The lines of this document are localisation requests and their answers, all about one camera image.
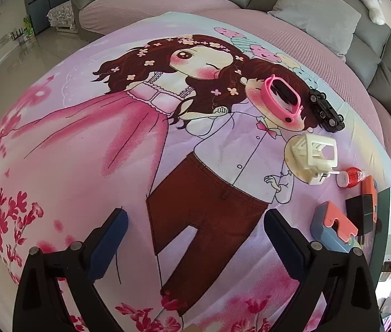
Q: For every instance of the black toy car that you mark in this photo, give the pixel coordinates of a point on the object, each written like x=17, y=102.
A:
x=327, y=110

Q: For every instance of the pink swim goggles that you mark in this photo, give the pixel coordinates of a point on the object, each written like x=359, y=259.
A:
x=267, y=91

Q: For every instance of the red glue bottle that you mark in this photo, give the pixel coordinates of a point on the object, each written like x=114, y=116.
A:
x=353, y=177

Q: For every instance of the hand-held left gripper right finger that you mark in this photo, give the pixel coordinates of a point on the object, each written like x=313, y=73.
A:
x=287, y=245

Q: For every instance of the printed cartoon blanket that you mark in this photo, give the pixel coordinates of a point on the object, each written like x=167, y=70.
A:
x=95, y=145

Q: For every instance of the grey sofa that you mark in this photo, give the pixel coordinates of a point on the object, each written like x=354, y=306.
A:
x=365, y=41

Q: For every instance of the floral cloth covered stool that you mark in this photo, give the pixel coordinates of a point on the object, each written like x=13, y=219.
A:
x=60, y=15

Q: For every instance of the cream toy cart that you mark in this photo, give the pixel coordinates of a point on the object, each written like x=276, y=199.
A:
x=315, y=155

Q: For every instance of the dark grey cabinet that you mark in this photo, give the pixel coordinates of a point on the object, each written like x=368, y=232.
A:
x=38, y=3

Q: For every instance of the green box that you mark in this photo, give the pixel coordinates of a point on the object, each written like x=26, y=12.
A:
x=28, y=27

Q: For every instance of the pink sofa cover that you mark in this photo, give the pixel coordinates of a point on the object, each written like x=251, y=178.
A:
x=147, y=7

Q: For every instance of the grey pillow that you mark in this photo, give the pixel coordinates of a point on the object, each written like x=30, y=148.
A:
x=316, y=17

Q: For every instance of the black charger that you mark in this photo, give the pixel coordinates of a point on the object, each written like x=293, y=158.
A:
x=360, y=211

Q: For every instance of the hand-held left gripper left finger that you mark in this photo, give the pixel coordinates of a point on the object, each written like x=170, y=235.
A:
x=107, y=245

